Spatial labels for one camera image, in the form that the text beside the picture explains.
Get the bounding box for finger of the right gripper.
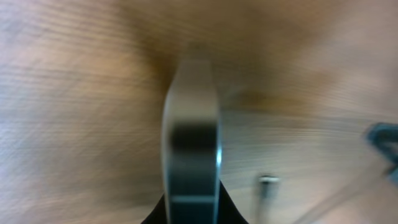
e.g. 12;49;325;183
366;123;397;187

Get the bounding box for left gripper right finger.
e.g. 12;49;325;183
217;182;248;224

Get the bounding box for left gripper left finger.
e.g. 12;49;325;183
141;195;167;224

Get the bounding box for turquoise screen smartphone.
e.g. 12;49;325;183
161;58;222;223

